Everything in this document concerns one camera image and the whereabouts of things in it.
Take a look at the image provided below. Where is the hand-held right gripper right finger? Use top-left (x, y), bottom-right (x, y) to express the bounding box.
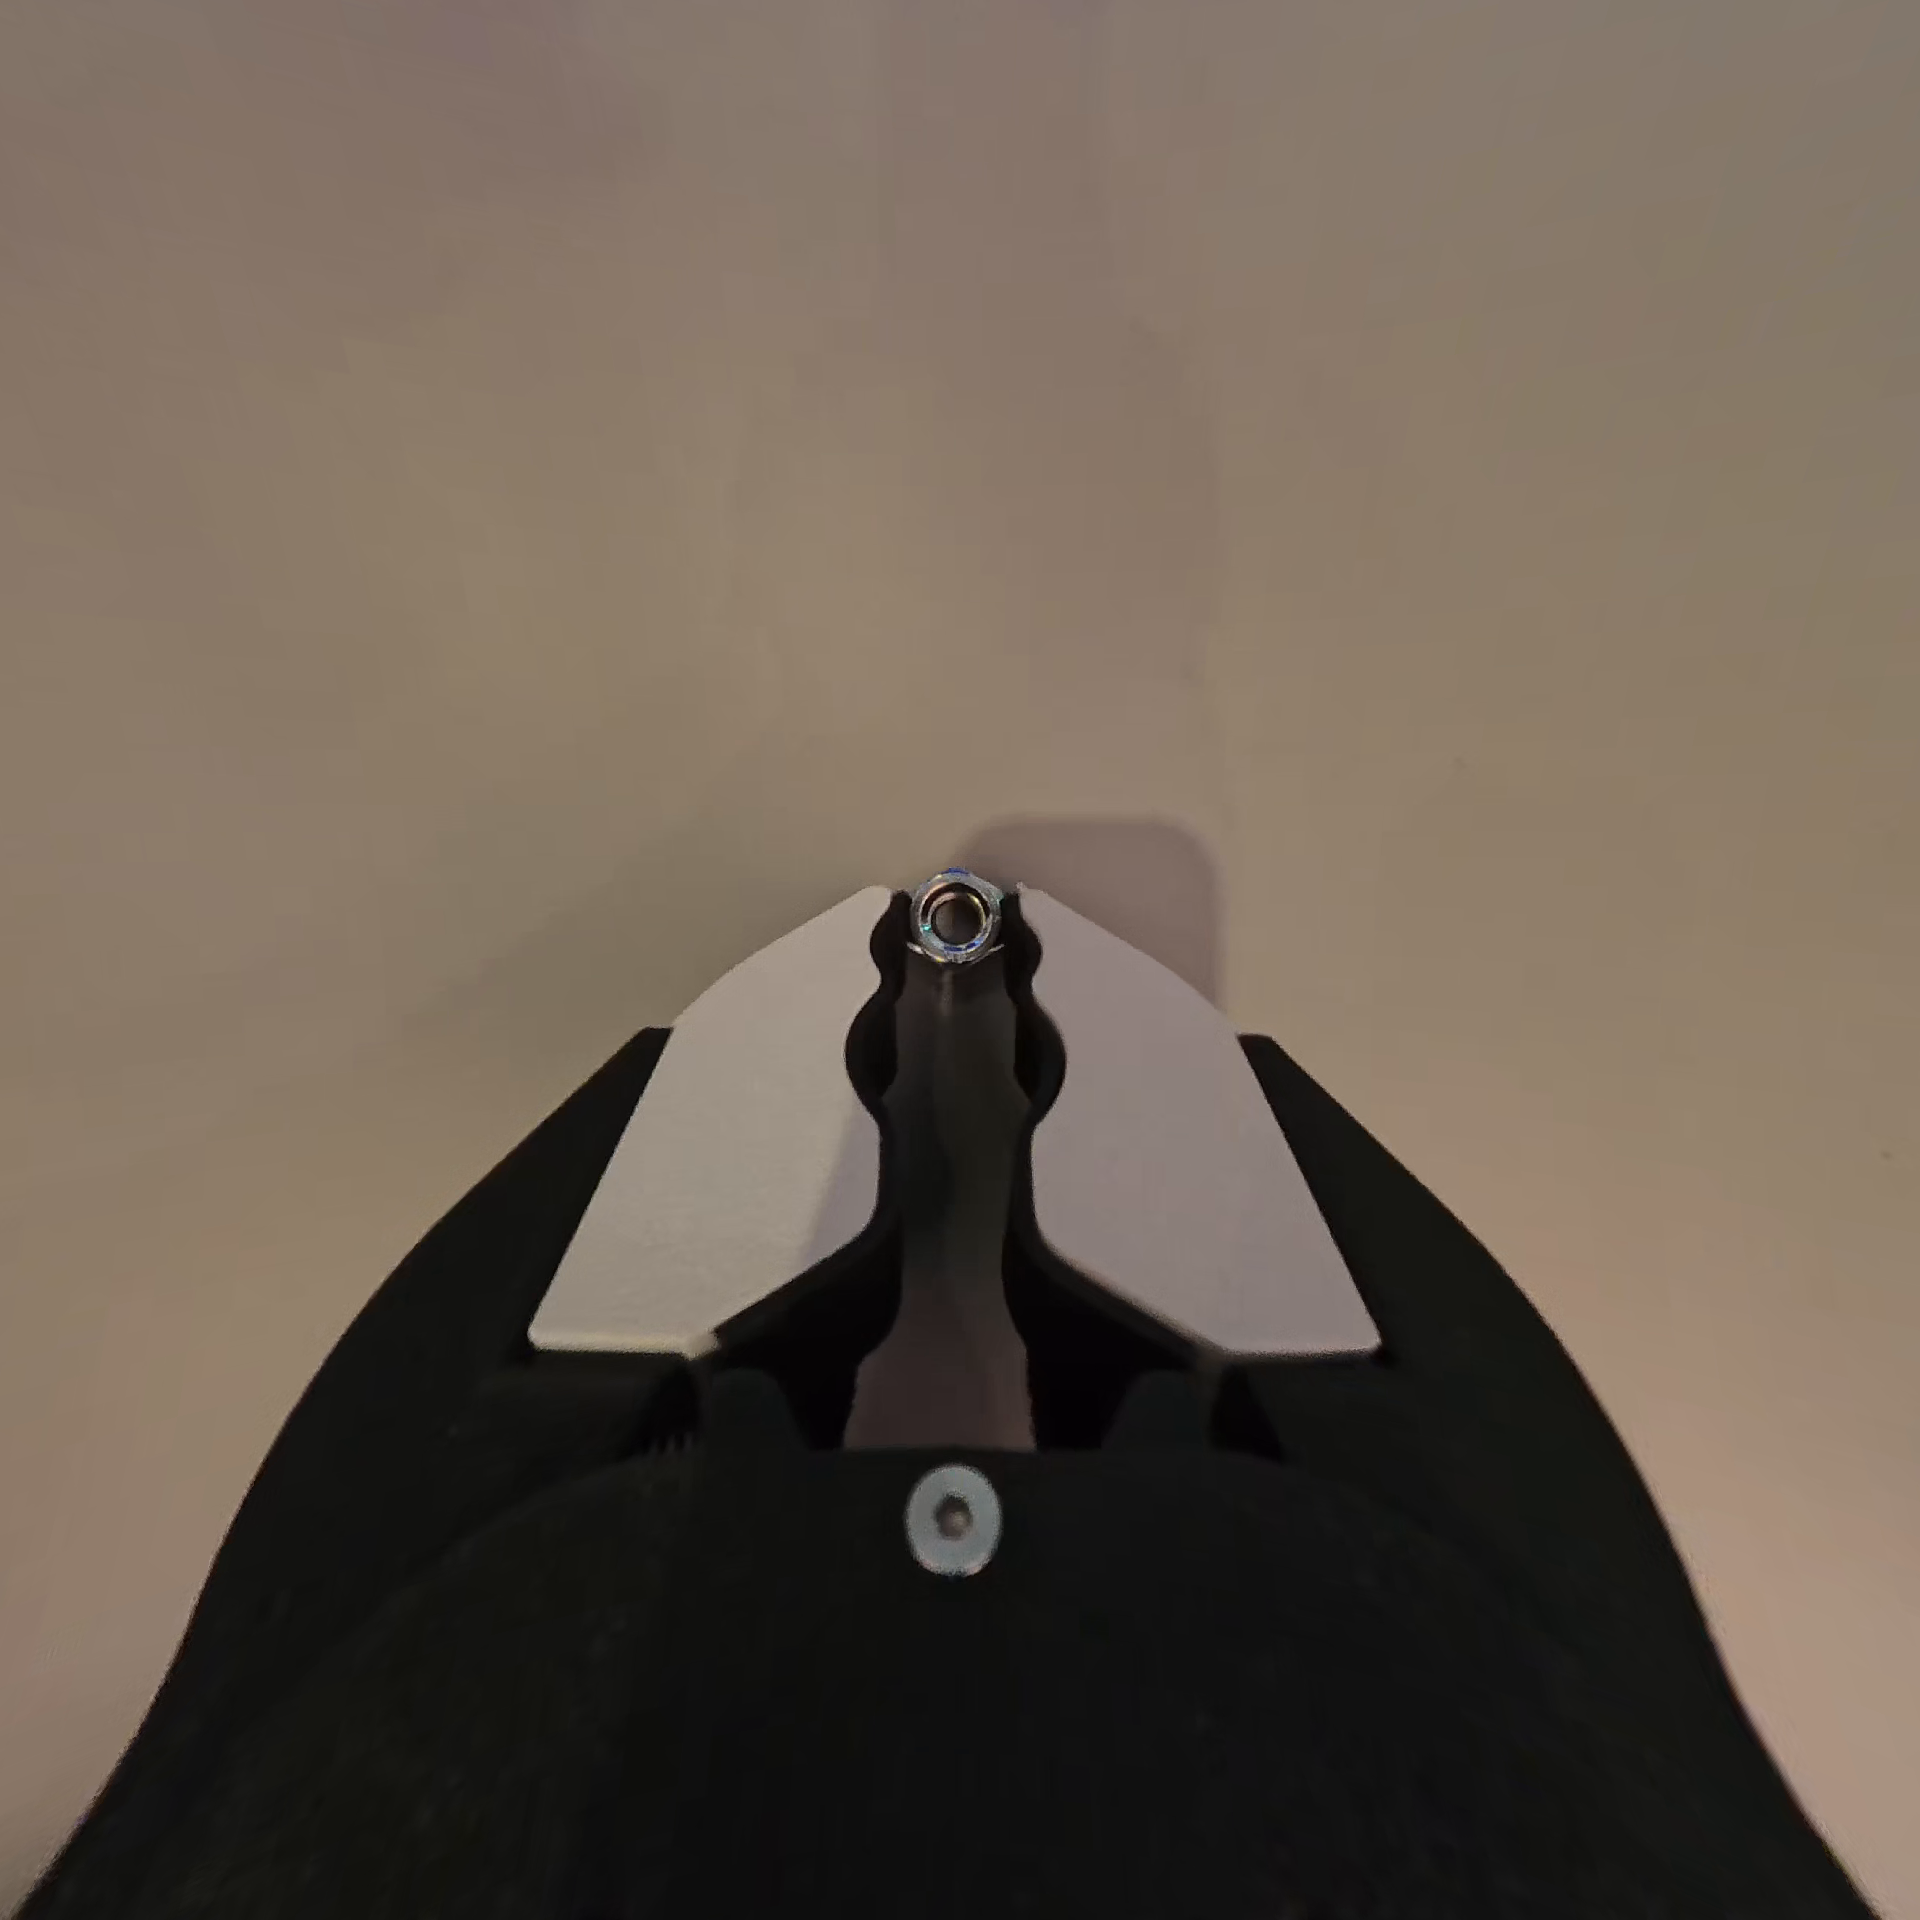
top-left (998, 880), bottom-right (1380, 1391)

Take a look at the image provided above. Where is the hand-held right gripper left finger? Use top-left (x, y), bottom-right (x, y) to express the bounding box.
top-left (525, 890), bottom-right (938, 1391)

